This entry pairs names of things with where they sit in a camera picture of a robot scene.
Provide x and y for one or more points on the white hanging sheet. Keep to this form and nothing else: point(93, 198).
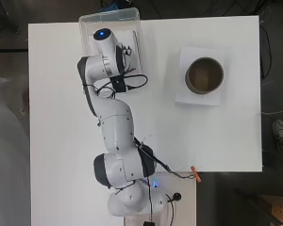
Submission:
point(6, 157)

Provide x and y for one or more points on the orange clamp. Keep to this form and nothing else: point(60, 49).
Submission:
point(195, 173)

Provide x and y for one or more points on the clear plastic box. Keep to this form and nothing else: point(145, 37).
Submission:
point(129, 17)

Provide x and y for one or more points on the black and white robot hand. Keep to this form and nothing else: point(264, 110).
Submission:
point(127, 51)

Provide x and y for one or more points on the person's shoe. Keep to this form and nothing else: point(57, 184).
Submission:
point(281, 132)

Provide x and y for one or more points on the black round button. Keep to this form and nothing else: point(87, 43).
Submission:
point(176, 196)

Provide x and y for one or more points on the white flat box stand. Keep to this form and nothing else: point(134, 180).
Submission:
point(185, 99)

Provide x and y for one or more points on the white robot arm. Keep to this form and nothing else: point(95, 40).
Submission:
point(116, 132)

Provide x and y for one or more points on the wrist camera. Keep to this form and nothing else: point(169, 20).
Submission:
point(119, 84)

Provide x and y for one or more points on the brown round tub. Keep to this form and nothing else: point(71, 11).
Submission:
point(204, 75)

